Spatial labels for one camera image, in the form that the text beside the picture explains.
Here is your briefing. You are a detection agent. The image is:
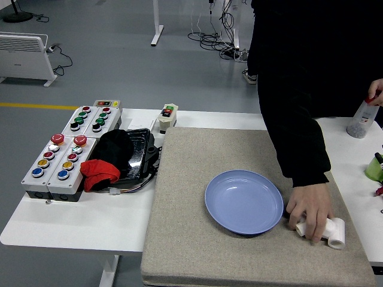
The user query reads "five-button control box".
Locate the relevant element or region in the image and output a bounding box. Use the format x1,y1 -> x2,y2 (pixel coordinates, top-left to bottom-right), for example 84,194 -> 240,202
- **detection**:
20,133 -> 72,200
46,135 -> 98,203

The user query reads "person in background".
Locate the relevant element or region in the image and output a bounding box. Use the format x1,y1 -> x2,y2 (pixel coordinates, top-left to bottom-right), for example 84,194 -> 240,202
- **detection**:
242,68 -> 259,86

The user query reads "wide white pipe tee fitting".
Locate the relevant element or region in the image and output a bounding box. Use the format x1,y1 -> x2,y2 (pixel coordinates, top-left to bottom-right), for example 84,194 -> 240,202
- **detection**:
321,217 -> 346,251

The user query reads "wire bundle with white connector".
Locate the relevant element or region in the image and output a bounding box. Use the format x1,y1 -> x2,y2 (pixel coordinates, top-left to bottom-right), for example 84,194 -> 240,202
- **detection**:
98,175 -> 156,197

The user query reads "green translucent cup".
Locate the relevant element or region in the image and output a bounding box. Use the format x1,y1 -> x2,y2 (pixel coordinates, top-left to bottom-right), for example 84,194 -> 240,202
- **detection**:
364,155 -> 383,182

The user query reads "white paper sheet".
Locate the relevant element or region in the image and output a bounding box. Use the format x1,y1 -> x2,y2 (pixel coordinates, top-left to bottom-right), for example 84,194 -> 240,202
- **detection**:
128,117 -> 159,132

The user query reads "black power strip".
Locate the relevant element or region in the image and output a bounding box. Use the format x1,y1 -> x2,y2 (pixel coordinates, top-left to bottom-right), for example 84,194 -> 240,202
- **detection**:
220,49 -> 240,60

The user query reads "white table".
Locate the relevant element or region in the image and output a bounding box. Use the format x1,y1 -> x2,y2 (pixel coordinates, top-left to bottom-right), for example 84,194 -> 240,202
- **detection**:
0,108 -> 383,287

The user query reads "red cloth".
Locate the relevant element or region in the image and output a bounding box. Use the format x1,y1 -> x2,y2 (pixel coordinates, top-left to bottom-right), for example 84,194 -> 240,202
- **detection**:
80,159 -> 121,193

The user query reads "black heater power cable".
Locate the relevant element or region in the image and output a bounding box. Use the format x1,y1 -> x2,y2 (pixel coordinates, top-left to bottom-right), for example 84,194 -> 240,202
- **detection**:
46,44 -> 74,77

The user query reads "black plastic tray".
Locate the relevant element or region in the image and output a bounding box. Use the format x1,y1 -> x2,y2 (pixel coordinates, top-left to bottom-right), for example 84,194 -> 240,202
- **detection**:
118,127 -> 156,182

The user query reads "black floor stand base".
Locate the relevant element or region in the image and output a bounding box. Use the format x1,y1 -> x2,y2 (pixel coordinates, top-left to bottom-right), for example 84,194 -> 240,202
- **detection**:
2,0 -> 34,23

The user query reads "black cloth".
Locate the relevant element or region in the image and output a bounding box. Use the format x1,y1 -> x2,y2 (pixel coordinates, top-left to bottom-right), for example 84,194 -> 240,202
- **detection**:
89,129 -> 135,173

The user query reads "small grey switch box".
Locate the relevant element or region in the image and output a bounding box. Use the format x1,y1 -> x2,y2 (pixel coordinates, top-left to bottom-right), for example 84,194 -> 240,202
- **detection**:
93,99 -> 122,108

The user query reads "beige start-stop switch box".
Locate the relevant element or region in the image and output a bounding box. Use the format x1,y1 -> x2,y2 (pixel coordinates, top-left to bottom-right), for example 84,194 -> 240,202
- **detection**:
157,103 -> 180,135

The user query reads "black plastic device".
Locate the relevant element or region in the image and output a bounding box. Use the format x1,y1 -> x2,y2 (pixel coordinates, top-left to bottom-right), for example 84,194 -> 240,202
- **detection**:
143,145 -> 163,177

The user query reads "tangle of floor cables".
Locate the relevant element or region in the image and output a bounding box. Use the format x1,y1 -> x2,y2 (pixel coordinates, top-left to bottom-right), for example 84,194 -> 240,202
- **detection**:
187,0 -> 254,63

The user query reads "blue plate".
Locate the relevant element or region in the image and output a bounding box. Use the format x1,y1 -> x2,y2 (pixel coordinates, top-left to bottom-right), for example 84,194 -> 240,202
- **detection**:
204,169 -> 284,236

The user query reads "white panel heater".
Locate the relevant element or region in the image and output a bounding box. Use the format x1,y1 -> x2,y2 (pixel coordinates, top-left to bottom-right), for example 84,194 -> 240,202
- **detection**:
0,32 -> 58,88

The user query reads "person's left hand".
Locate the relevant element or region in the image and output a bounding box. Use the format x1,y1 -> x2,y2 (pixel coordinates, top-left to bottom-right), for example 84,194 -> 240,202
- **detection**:
367,78 -> 383,107

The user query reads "person's right hand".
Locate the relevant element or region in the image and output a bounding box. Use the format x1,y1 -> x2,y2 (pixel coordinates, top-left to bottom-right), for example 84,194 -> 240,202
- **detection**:
285,182 -> 335,243

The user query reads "grey-brown fabric mat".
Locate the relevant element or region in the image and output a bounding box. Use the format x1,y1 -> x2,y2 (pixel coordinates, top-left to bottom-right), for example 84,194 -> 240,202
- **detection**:
140,127 -> 377,287

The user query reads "clear bottle with red cap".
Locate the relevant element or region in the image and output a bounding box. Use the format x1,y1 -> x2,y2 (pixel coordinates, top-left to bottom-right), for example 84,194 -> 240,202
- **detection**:
346,97 -> 378,139

